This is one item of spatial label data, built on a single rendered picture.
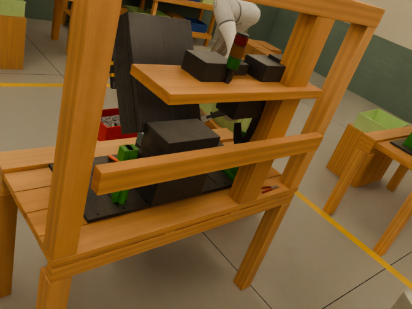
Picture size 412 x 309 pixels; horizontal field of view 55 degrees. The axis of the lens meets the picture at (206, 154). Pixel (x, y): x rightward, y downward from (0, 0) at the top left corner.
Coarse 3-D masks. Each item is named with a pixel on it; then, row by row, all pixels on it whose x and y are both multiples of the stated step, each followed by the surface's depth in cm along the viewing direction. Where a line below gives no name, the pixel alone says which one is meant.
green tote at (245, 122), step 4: (200, 104) 323; (204, 104) 319; (208, 104) 315; (212, 104) 311; (200, 108) 324; (204, 108) 320; (208, 108) 315; (212, 108) 311; (208, 112) 315; (212, 112) 312; (220, 116) 304; (216, 120) 308; (220, 120) 305; (224, 120) 300; (236, 120) 290; (240, 120) 290; (244, 120) 292; (248, 120) 295; (220, 124) 305; (224, 124) 301; (228, 124) 297; (232, 124) 293; (244, 124) 295; (248, 124) 297; (228, 128) 298; (232, 128) 294; (244, 128) 297; (232, 132) 294
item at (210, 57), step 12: (192, 60) 146; (204, 60) 142; (216, 60) 147; (252, 60) 168; (264, 60) 170; (192, 72) 147; (204, 72) 142; (216, 72) 146; (252, 72) 169; (264, 72) 165; (276, 72) 169
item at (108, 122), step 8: (104, 112) 243; (112, 112) 248; (104, 120) 238; (112, 120) 240; (104, 128) 225; (112, 128) 227; (120, 128) 231; (104, 136) 227; (112, 136) 231; (120, 136) 235; (128, 136) 240; (136, 136) 245
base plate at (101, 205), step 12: (108, 156) 202; (216, 180) 213; (228, 180) 217; (132, 192) 183; (204, 192) 201; (96, 204) 168; (108, 204) 170; (120, 204) 173; (132, 204) 175; (144, 204) 178; (84, 216) 161; (96, 216) 162; (108, 216) 165
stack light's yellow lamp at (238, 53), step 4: (232, 44) 145; (232, 48) 144; (236, 48) 144; (240, 48) 143; (244, 48) 144; (232, 52) 145; (236, 52) 144; (240, 52) 144; (232, 56) 145; (236, 56) 145; (240, 56) 145
